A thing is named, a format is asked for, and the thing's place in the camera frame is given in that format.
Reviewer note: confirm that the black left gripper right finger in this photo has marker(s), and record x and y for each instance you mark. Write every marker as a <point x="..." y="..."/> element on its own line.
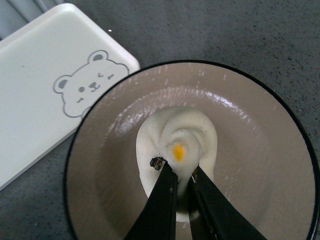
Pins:
<point x="212" y="216"/>

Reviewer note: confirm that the white bear print tray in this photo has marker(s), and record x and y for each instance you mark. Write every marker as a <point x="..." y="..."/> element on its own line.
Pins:
<point x="52" y="71"/>

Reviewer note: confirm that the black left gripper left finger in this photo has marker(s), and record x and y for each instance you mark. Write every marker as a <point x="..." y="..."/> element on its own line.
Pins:
<point x="157" y="221"/>

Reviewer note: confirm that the beige plate with black rim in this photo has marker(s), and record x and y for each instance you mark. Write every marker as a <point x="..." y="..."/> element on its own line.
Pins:
<point x="265" y="166"/>

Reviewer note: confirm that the white steamed bun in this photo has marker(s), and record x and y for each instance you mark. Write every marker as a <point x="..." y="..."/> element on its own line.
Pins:
<point x="183" y="136"/>

